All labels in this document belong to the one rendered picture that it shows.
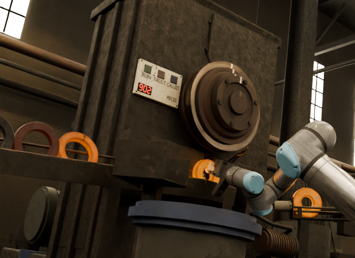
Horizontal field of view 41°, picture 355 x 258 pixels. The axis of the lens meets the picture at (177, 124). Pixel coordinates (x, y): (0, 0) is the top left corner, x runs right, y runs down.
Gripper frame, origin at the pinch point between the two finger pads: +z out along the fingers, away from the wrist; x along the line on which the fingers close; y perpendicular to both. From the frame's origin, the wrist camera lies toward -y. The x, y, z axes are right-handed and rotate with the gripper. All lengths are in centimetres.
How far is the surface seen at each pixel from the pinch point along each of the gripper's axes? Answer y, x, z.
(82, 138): -2, 67, 2
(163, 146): 6, 54, -43
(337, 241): -79, -716, 457
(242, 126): 26.6, -8.7, -5.2
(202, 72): 46.1, 14.2, 9.1
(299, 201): -1, -49, -18
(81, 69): 84, -121, 579
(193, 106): 28.3, 16.7, 3.9
